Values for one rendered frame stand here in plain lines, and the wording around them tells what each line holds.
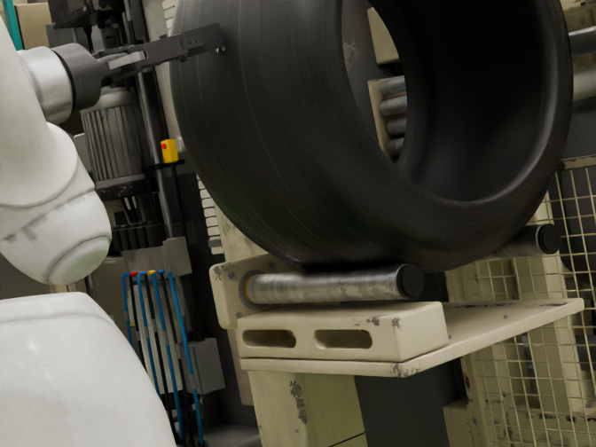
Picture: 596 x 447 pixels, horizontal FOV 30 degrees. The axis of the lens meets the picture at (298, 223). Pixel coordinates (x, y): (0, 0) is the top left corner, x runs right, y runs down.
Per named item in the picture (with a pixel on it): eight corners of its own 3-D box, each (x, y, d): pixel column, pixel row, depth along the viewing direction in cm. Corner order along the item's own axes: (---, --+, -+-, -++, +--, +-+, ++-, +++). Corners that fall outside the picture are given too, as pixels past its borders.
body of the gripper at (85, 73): (60, 43, 120) (130, 24, 126) (27, 58, 127) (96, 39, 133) (83, 109, 122) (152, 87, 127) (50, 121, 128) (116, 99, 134)
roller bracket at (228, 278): (219, 330, 167) (206, 266, 166) (407, 274, 191) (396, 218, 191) (231, 330, 164) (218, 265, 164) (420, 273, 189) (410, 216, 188)
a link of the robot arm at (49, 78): (-20, 63, 124) (26, 50, 127) (7, 141, 125) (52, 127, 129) (13, 47, 117) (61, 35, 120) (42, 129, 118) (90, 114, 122)
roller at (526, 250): (400, 255, 187) (385, 271, 185) (388, 233, 186) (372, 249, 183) (567, 242, 160) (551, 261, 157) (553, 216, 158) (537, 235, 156)
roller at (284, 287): (248, 269, 168) (270, 283, 170) (237, 295, 166) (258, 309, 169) (407, 256, 140) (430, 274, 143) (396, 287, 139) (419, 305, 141)
